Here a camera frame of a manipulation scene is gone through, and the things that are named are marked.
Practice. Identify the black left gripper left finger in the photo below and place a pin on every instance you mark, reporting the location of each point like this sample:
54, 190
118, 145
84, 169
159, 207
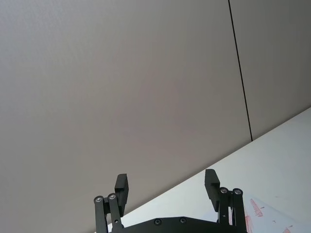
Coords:
120, 191

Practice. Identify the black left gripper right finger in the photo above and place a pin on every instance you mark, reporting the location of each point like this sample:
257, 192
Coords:
212, 191

